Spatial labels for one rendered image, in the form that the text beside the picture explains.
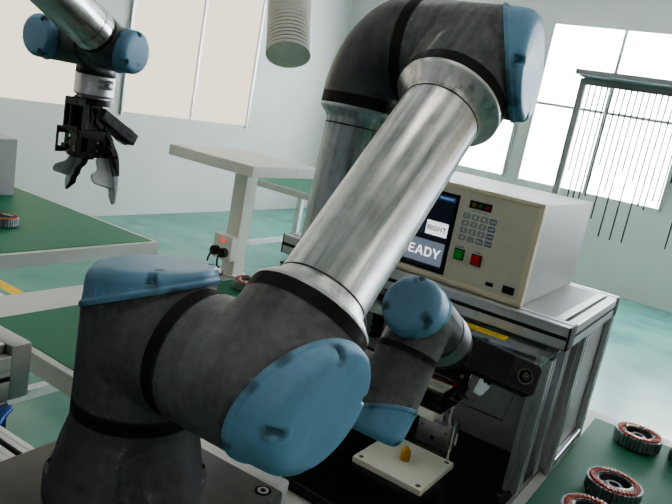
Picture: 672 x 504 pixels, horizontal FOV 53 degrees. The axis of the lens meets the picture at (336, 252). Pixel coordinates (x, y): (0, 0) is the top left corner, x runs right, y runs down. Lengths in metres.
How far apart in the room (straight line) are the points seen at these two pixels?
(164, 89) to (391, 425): 6.30
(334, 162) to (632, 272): 6.99
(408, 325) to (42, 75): 5.55
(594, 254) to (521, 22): 7.07
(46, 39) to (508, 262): 0.93
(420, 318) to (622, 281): 6.99
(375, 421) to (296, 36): 1.84
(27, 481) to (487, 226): 0.94
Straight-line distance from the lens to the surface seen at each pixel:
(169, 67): 6.94
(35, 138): 6.18
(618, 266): 7.71
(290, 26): 2.45
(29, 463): 0.75
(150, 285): 0.57
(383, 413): 0.77
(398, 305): 0.78
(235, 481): 0.73
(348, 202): 0.59
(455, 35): 0.71
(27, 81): 6.08
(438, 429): 1.47
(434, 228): 1.39
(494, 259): 1.35
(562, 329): 1.30
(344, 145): 0.78
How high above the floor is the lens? 1.43
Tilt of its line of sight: 12 degrees down
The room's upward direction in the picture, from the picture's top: 11 degrees clockwise
